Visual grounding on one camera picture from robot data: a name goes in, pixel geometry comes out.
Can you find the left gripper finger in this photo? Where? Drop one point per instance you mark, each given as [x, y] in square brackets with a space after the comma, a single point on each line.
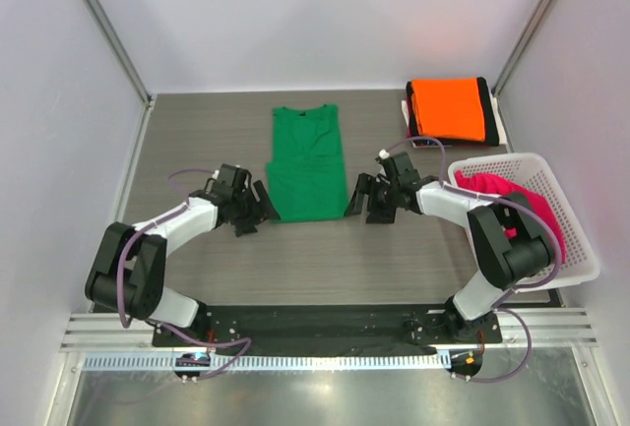
[266, 207]
[245, 227]

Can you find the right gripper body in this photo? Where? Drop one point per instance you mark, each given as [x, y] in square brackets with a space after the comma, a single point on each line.
[383, 201]

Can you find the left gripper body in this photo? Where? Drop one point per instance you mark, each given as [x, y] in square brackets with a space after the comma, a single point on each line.
[247, 209]

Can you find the green t-shirt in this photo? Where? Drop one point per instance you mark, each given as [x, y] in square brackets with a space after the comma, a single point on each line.
[307, 173]

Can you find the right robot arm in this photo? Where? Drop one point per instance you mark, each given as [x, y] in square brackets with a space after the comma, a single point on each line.
[509, 240]

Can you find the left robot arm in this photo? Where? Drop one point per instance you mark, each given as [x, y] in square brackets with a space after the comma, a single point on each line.
[128, 271]

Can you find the pink t-shirt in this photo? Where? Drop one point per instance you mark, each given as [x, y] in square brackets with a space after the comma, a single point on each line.
[493, 184]

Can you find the folded orange t-shirt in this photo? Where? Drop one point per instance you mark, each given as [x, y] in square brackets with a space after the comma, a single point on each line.
[448, 109]

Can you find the folded black t-shirt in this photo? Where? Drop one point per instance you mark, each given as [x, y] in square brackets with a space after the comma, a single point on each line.
[491, 139]

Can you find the white plastic basket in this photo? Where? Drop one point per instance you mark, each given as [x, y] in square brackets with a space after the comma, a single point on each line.
[530, 172]

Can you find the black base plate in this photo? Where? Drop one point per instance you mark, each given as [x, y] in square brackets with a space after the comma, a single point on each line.
[346, 330]

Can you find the white slotted cable duct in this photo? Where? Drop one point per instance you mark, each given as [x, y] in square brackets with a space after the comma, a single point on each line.
[200, 362]

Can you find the left aluminium frame post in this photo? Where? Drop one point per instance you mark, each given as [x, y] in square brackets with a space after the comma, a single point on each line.
[118, 50]

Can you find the aluminium frame post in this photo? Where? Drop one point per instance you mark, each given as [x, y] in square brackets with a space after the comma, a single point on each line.
[535, 21]
[118, 50]

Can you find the right aluminium frame post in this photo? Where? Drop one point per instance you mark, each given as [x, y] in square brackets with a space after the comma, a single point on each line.
[535, 21]

